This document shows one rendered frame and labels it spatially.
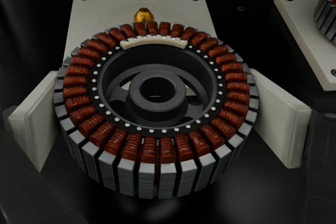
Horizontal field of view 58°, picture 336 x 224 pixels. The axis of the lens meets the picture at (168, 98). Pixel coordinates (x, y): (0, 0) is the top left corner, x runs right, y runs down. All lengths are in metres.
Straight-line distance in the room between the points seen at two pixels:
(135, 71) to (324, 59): 0.20
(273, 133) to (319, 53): 0.19
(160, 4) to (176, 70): 0.17
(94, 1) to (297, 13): 0.23
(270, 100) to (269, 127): 0.01
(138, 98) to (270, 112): 0.07
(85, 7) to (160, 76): 0.19
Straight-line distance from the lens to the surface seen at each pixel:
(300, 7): 0.40
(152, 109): 0.16
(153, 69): 0.18
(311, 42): 0.35
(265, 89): 0.17
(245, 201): 0.23
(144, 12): 0.30
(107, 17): 0.33
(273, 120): 0.16
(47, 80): 0.17
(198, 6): 0.36
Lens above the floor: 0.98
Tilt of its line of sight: 50 degrees down
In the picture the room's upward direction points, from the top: 6 degrees clockwise
